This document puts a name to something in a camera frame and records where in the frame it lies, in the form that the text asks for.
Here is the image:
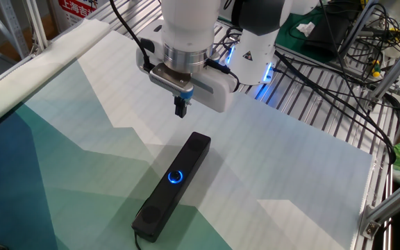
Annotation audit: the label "yellow green screwdriver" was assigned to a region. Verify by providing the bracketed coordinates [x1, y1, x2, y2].
[371, 59, 382, 78]

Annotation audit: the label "tangled black cable bundle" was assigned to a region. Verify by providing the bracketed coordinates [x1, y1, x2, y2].
[351, 0, 400, 86]

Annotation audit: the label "speaker knob with blue ring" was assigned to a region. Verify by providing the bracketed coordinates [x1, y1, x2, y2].
[167, 169, 184, 185]

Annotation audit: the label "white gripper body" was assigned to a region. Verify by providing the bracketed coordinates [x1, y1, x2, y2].
[135, 19, 239, 114]

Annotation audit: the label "silver wrist camera blue caps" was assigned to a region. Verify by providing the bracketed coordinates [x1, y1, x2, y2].
[149, 63, 194, 102]

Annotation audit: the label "thin black speaker cable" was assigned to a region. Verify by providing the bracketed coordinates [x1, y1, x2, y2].
[133, 231, 144, 250]

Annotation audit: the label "thick black base cables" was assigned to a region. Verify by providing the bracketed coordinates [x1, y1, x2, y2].
[274, 49, 398, 165]

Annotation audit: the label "black pouch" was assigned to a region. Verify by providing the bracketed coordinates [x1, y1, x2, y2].
[303, 12, 352, 63]

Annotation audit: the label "black speaker bar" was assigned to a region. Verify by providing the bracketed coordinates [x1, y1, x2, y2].
[131, 131, 212, 243]

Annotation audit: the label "slotted metal shelf upright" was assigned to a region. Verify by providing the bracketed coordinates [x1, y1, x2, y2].
[0, 0, 50, 60]

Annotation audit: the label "crumpled white tissue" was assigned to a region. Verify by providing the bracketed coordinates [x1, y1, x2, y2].
[296, 21, 316, 38]

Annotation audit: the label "teal and white tablecloth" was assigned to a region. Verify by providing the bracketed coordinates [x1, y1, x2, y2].
[0, 17, 376, 250]

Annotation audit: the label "red and white sign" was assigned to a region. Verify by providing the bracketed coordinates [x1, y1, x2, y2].
[58, 0, 99, 26]

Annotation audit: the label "aluminium frame post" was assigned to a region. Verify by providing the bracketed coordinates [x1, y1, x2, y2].
[358, 175, 400, 241]
[368, 33, 400, 103]

